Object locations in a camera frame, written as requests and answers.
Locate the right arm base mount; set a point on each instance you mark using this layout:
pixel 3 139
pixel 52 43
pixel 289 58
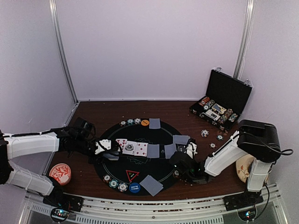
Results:
pixel 244 203

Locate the nine of hearts card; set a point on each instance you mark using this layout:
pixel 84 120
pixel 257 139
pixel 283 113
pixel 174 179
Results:
pixel 121 142

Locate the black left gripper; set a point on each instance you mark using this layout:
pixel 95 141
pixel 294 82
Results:
pixel 97 160

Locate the card dealt to big blind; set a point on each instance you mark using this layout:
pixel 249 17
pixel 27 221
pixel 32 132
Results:
pixel 154 123

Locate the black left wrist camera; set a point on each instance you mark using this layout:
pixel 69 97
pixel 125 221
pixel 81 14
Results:
pixel 85 128

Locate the red white patterned cup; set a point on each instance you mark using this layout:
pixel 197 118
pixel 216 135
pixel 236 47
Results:
pixel 61 173

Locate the clear round dealer button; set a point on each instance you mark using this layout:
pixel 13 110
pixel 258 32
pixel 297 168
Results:
pixel 181 148

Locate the round black poker mat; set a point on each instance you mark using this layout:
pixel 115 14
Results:
pixel 159 168

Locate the face-down board card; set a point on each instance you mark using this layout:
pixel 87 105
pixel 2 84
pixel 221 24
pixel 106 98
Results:
pixel 169 150
pixel 153 151

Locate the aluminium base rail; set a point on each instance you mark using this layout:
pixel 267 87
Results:
pixel 209 210

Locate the aluminium frame post right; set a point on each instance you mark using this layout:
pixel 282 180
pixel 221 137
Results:
pixel 247 28

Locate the diamonds face-up card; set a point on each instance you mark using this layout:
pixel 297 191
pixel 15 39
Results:
pixel 141 149

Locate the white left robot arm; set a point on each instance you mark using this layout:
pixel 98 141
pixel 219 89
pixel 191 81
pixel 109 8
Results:
pixel 11 146

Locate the blue small blind button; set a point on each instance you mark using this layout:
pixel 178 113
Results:
pixel 134 187

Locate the round wooden coaster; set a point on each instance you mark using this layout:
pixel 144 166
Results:
pixel 250 169

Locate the right chip rows in case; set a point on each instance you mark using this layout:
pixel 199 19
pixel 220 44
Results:
pixel 228 115

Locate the blue patterned card deck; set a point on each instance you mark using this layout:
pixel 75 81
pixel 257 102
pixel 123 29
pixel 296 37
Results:
pixel 112 156

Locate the black poker chip case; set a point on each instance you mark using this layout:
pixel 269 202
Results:
pixel 227 92

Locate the blue white chip stack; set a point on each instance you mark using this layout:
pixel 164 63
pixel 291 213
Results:
pixel 204 133

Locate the green chip row in case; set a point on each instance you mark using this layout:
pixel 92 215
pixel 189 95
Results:
pixel 208 105

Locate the aluminium frame post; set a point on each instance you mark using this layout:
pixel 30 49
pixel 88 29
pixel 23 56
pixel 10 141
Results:
pixel 247 28
pixel 55 20

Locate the brown poker chip stack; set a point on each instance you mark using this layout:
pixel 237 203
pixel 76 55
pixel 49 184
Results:
pixel 212 145

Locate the red triangular all-in marker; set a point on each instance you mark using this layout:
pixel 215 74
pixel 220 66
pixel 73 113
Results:
pixel 132 175

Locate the yellow big blind button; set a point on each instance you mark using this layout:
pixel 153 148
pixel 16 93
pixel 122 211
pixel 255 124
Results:
pixel 145 122

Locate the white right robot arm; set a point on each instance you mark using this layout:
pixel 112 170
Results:
pixel 258 139

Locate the card dealt to dealer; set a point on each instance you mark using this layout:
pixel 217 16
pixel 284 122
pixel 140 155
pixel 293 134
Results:
pixel 181 139

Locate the aluminium frame post left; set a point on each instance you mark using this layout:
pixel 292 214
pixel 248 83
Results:
pixel 55 20

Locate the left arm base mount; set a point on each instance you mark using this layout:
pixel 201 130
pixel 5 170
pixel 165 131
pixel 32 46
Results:
pixel 63 204

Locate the card deck in case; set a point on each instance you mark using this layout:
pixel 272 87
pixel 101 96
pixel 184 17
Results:
pixel 216 111

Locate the green poker chip stack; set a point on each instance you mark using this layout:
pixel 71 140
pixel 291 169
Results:
pixel 220 137

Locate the ace of spades card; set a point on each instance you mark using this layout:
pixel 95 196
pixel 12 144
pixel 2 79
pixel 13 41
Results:
pixel 129 147

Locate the red chip row in case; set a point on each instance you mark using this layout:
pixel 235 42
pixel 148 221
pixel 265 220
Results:
pixel 203 101

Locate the card dealt to small blind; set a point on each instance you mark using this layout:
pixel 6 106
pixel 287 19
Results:
pixel 151 185

